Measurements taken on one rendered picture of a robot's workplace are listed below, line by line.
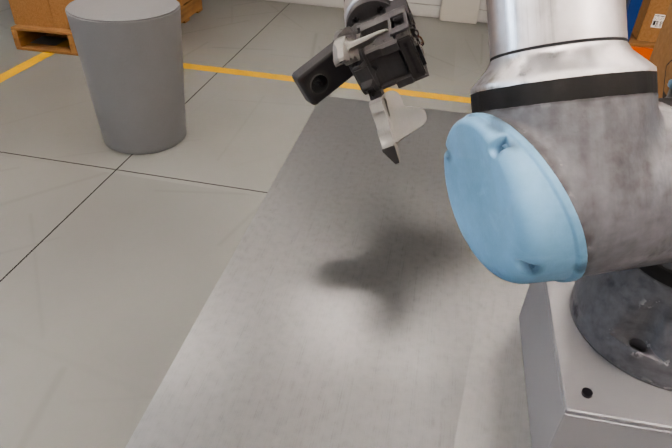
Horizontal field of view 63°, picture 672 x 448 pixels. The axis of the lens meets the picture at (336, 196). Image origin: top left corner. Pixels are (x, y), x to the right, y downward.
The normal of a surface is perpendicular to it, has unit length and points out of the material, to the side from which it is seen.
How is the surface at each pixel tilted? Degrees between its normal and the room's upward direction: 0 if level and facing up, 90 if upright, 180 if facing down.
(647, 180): 57
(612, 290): 74
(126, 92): 94
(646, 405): 2
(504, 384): 0
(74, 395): 0
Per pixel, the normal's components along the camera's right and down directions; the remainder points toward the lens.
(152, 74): 0.62, 0.51
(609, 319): -0.87, -0.04
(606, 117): 0.10, 0.08
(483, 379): 0.04, -0.83
